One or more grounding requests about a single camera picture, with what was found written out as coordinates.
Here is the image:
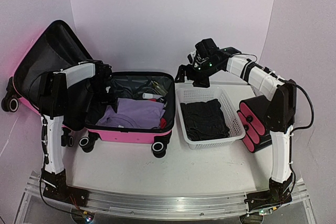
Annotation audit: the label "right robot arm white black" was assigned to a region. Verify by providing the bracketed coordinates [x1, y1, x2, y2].
[175, 38, 297, 209]

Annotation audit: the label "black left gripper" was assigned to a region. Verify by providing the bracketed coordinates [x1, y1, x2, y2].
[89, 77, 118, 114]

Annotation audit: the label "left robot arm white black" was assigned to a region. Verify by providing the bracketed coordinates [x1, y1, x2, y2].
[37, 60, 112, 201]

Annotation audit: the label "pink and black drawer organizer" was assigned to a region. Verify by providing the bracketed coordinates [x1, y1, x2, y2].
[237, 95, 272, 153]

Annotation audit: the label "dark round cosmetic compact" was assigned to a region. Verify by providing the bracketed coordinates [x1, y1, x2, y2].
[156, 97, 167, 104]

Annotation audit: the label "black denim jeans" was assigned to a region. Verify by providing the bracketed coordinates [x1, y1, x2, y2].
[180, 99, 230, 142]

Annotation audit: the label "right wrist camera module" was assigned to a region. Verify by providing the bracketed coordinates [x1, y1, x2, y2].
[187, 50, 199, 65]

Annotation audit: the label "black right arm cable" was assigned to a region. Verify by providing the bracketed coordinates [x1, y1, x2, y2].
[244, 55, 316, 130]

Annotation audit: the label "white cosmetic tube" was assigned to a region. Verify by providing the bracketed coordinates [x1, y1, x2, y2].
[142, 93, 162, 100]

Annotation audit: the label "pink hard-shell kids suitcase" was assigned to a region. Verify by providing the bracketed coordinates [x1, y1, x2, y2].
[1, 20, 175, 158]

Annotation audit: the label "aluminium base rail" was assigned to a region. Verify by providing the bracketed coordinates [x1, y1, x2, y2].
[16, 172, 314, 221]

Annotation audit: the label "lilac purple shirt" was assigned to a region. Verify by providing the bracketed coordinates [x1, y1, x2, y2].
[96, 98, 165, 130]

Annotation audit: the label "white perforated plastic basket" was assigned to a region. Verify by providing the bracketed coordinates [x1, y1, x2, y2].
[176, 85, 246, 150]

